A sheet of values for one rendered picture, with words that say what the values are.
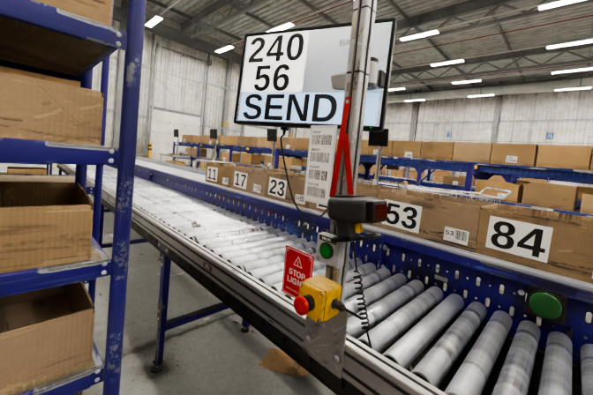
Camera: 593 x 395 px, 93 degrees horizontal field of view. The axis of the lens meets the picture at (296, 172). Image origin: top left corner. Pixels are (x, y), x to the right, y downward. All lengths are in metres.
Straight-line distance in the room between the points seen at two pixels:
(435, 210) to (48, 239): 1.12
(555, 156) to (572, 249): 4.57
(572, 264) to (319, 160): 0.80
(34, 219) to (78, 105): 0.20
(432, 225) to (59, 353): 1.12
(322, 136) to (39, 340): 0.66
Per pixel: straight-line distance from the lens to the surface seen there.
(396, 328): 0.88
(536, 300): 1.12
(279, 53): 0.96
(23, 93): 0.61
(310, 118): 0.84
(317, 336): 0.80
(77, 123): 0.62
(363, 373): 0.76
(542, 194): 5.43
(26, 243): 0.62
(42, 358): 0.72
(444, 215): 1.21
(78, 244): 0.63
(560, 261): 1.17
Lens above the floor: 1.16
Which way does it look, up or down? 3 degrees down
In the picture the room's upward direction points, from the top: 6 degrees clockwise
